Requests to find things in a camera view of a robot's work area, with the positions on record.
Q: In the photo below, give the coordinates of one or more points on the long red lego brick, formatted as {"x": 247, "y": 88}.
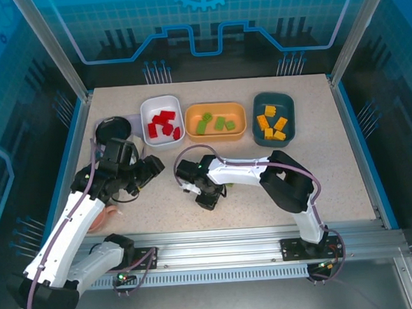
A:
{"x": 152, "y": 129}
{"x": 159, "y": 119}
{"x": 168, "y": 114}

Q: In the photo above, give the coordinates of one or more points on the small red lego brick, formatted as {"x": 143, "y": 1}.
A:
{"x": 167, "y": 129}
{"x": 176, "y": 132}

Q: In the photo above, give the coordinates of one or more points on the long green lego brick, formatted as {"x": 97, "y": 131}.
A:
{"x": 219, "y": 122}
{"x": 201, "y": 127}

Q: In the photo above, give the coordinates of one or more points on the small yellow lego brick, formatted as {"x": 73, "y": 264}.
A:
{"x": 268, "y": 133}
{"x": 279, "y": 135}
{"x": 270, "y": 110}

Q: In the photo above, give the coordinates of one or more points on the long yellow lego brick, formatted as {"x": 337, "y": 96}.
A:
{"x": 262, "y": 122}
{"x": 281, "y": 123}

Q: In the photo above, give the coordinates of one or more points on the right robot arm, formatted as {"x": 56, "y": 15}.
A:
{"x": 235, "y": 172}

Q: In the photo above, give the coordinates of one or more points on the white rectangular container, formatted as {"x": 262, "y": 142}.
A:
{"x": 163, "y": 144}

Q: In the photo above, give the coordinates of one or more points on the lavender tray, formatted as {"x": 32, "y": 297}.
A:
{"x": 136, "y": 125}

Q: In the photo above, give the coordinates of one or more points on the aluminium front beam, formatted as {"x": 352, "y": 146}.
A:
{"x": 215, "y": 245}

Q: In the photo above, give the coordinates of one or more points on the orange rectangular container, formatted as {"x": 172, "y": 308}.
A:
{"x": 190, "y": 124}

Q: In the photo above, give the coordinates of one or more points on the pink bowl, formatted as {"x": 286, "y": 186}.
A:
{"x": 101, "y": 220}

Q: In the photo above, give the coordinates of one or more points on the small electronics connector board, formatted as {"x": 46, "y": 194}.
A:
{"x": 323, "y": 266}
{"x": 124, "y": 276}

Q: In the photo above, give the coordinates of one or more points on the dark teal rectangular container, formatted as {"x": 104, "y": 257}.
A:
{"x": 286, "y": 102}

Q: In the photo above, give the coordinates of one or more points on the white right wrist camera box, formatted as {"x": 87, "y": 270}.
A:
{"x": 190, "y": 188}

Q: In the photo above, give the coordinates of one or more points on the aluminium table side rail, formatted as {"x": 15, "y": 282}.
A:
{"x": 79, "y": 134}
{"x": 345, "y": 118}

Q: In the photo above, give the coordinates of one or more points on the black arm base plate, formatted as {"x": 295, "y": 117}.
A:
{"x": 146, "y": 258}
{"x": 292, "y": 249}

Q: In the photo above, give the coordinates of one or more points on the aluminium upright frame post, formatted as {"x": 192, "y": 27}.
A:
{"x": 356, "y": 29}
{"x": 53, "y": 52}

